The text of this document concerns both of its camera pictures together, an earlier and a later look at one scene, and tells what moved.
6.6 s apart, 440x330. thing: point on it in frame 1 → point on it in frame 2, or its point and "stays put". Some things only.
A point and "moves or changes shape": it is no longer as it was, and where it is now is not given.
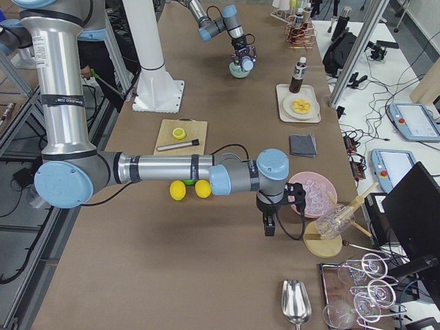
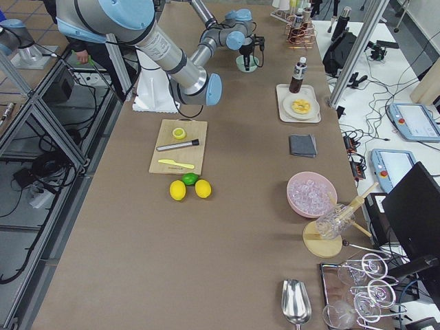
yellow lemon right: (203, 188) stays put
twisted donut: (300, 106) stays put
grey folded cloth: (302, 146) stays put
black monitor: (413, 207) stays put
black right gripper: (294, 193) → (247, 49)
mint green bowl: (236, 71) moves or changes shape
